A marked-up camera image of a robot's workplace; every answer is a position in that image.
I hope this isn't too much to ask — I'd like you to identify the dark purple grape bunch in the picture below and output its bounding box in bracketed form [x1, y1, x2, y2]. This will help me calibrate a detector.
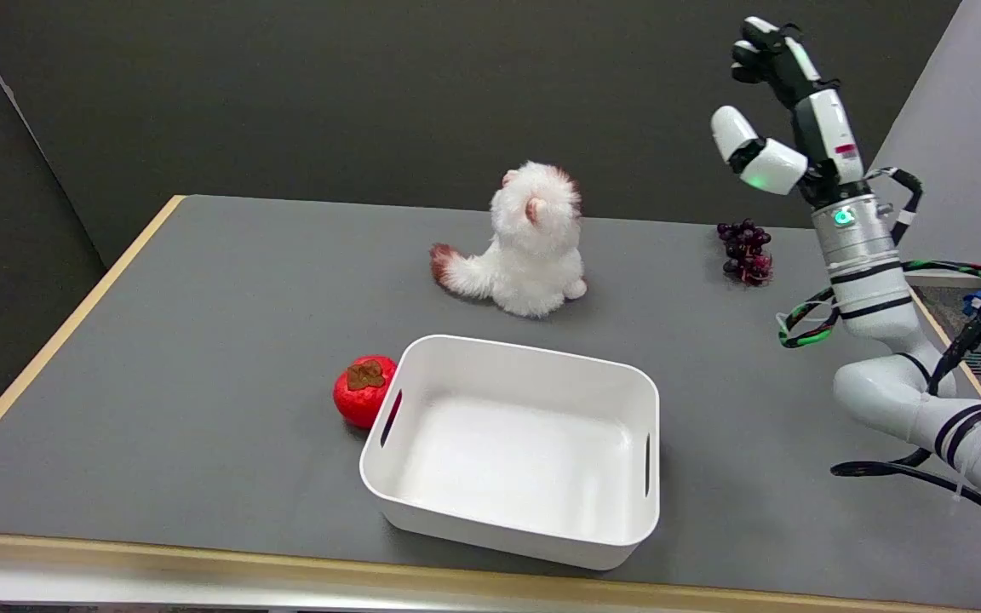
[717, 219, 774, 287]

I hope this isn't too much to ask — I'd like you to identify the white plastic bin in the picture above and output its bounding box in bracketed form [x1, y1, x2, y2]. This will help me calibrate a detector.
[359, 334, 661, 571]

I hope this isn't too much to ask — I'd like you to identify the white fluffy plush toy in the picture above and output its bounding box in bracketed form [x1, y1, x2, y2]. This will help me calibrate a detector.
[430, 161, 588, 319]

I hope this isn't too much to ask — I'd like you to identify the red persimmon toy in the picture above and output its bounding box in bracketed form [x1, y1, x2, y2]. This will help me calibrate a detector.
[333, 355, 399, 430]

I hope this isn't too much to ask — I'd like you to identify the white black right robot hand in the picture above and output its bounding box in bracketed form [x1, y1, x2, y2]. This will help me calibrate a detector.
[710, 16, 871, 208]

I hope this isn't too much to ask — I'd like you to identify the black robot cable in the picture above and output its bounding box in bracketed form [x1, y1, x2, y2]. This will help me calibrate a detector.
[829, 289, 981, 536]

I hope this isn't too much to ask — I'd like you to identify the green black braided cable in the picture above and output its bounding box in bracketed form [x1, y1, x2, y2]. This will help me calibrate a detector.
[777, 260, 981, 349]

